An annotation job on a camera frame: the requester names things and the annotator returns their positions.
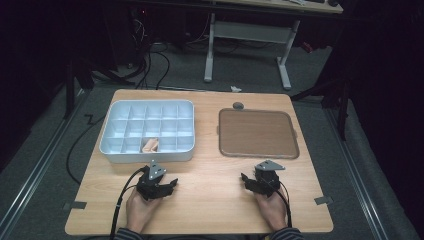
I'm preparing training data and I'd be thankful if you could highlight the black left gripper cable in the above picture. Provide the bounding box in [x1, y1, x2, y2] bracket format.
[109, 166, 148, 240]

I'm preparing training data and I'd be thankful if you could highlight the grey tape piece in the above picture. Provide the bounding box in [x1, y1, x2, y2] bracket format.
[63, 201, 88, 212]
[314, 195, 334, 206]

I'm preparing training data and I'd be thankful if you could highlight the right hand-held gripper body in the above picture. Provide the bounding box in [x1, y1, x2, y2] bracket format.
[254, 159, 286, 198]

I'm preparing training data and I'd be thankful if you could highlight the black looped cable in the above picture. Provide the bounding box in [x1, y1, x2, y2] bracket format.
[133, 43, 172, 91]

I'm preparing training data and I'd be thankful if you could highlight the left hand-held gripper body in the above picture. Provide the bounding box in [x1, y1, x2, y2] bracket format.
[136, 159, 168, 201]

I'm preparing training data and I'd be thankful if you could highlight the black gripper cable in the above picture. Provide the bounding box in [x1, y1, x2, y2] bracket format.
[264, 179, 293, 230]
[109, 166, 148, 240]

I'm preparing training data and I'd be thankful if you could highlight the brown wooden tray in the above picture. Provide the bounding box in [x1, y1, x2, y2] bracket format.
[218, 107, 300, 160]

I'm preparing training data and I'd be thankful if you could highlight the white divided storage box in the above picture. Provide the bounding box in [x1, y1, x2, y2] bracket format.
[99, 99, 196, 164]

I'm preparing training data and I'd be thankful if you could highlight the black floor cable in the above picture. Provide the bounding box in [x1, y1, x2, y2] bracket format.
[65, 113, 107, 186]

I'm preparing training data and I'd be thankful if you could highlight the metal floor rail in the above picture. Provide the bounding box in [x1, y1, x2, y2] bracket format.
[0, 89, 92, 236]
[324, 106, 390, 240]

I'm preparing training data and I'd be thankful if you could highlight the person's right hand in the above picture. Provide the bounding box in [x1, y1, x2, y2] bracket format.
[255, 193, 288, 232]

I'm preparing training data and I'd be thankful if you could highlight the peach ankle sock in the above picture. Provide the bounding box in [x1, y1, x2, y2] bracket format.
[142, 137, 161, 154]

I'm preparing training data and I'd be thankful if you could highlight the person's left hand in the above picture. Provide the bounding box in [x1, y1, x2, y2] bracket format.
[125, 190, 161, 233]

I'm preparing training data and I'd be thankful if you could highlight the white-framed wooden desk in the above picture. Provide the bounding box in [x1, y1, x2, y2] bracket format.
[203, 0, 344, 91]

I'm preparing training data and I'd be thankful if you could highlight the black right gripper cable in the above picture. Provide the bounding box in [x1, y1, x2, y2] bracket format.
[264, 179, 293, 230]

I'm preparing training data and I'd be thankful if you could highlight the black stand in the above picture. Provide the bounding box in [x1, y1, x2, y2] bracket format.
[62, 58, 96, 120]
[289, 74, 352, 142]

